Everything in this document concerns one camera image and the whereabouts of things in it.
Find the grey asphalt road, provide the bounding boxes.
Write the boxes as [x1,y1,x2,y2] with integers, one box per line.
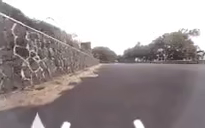
[0,62,205,128]

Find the sandy dirt verge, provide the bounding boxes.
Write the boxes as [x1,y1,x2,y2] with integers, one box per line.
[0,63,103,115]

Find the robot's own part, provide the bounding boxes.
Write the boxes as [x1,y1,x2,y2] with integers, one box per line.
[60,121,72,128]
[133,119,146,128]

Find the row of trees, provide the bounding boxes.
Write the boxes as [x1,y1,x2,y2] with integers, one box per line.
[91,28,205,64]

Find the bushes above stone wall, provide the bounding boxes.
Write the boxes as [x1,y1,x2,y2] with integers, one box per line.
[0,0,92,52]

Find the low kerb wall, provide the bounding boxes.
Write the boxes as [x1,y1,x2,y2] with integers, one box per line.
[99,59,205,65]

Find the dark stone wall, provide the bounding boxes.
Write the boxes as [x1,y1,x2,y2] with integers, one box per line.
[0,8,101,99]

